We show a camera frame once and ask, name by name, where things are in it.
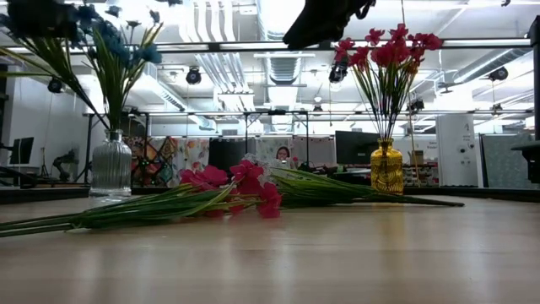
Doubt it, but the white LED light strip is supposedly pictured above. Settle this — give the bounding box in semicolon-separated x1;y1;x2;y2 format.
219;41;321;51
162;43;211;52
441;39;532;47

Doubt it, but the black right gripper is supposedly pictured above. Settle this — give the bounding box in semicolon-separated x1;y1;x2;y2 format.
283;0;376;51

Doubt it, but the grey office partition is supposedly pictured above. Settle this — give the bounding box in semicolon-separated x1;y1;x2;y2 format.
480;133;536;189

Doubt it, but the clear ribbed glass vase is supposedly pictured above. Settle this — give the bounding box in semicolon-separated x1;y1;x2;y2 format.
89;128;133;200

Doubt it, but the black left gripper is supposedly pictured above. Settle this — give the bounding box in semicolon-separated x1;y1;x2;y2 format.
4;0;82;42

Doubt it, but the yellow glass vase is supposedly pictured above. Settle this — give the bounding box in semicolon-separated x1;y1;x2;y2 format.
370;137;405;196

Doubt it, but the colourful patterned cloth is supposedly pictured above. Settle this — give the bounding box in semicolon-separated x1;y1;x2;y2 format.
121;135;211;187

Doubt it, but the red artificial flower bunch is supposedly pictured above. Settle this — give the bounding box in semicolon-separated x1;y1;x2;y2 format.
0;159;284;238
364;23;445;144
332;36;406;144

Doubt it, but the person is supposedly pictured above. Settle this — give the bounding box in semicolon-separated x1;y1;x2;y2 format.
275;145;293;166

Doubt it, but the black rectangular panel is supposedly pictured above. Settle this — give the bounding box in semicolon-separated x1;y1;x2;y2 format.
208;137;248;173

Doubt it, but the thin hanging cable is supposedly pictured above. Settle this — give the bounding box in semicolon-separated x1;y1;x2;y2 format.
400;0;419;187

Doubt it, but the silver ceiling air duct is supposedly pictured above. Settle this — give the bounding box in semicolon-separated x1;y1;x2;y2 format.
256;0;316;133
438;46;524;88

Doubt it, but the black computer monitor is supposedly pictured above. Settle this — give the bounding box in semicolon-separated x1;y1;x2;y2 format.
335;130;381;166

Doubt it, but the black bracket mount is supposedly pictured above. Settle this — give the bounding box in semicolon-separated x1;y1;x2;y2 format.
510;141;540;185

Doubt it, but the white tall cabinet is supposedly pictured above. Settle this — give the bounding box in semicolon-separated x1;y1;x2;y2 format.
435;113;478;187

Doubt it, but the small black monitor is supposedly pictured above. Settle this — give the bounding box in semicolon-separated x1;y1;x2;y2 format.
8;136;35;166

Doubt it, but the background black rig frame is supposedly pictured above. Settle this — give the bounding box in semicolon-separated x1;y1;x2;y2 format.
84;109;533;187

